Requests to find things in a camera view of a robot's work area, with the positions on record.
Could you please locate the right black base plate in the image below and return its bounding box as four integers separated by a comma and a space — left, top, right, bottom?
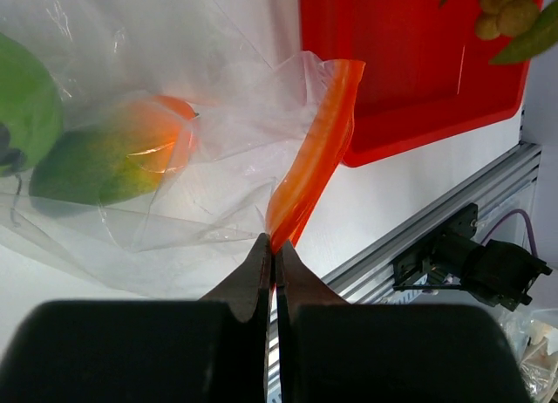
391, 231, 463, 291

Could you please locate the brown toy longan bunch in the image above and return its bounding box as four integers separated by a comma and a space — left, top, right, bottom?
425, 0, 558, 66

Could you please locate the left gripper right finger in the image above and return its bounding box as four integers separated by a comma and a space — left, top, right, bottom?
275, 243, 529, 402

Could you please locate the aluminium rail frame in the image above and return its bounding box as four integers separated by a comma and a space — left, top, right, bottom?
268, 143, 541, 402

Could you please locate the green orange toy mango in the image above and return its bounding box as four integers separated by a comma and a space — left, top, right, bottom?
29, 95, 196, 206

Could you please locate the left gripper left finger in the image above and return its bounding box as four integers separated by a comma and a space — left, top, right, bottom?
1, 234, 272, 402

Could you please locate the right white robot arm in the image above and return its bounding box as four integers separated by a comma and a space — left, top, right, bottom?
429, 208, 553, 311

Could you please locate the clear orange zip top bag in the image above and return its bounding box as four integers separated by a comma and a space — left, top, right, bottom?
1, 0, 364, 297

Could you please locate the red plastic tray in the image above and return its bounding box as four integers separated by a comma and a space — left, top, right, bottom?
299, 0, 529, 167

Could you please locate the green toy watermelon ball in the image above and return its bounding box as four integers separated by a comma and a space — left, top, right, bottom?
1, 35, 63, 177

